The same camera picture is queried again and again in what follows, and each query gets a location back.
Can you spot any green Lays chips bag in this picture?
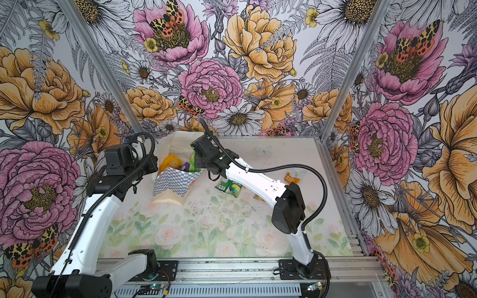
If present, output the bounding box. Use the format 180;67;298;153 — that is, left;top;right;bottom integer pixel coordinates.
189;152;202;173

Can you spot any yellow orange snack bag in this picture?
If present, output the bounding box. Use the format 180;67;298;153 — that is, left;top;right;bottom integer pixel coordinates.
159;154;183;174

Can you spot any blue checkered paper bag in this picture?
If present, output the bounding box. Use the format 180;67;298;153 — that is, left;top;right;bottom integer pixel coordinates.
152;131;204;206

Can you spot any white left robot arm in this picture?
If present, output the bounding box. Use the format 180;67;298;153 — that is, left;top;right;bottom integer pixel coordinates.
32;139;159;298

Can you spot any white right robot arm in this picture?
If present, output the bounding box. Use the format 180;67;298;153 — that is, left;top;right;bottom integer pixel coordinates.
191;133;330;279

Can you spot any green white snack packet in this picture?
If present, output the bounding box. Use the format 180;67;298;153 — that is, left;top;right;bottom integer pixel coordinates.
216;178;242;198

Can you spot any floral table mat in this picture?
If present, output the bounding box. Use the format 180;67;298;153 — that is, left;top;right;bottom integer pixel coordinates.
94;186;353;258

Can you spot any small orange snack packet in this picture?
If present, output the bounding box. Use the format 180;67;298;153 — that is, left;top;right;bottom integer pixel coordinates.
284;173;301;185

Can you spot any black right corrugated cable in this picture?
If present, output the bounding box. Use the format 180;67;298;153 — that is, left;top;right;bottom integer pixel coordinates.
199;118;329;232

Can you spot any black corrugated cable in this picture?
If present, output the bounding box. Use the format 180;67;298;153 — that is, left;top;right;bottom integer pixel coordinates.
66;132;157;250
199;118;329;232

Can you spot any black left corrugated cable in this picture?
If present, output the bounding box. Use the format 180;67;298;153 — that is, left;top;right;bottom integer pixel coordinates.
66;132;157;250

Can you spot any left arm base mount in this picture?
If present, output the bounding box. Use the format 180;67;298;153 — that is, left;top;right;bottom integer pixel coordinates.
145;260;179;282

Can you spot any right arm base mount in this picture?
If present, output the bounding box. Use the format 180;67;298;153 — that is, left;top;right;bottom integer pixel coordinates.
278;257;330;280

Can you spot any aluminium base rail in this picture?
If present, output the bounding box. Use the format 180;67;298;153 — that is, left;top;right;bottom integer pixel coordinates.
111;257;392;298

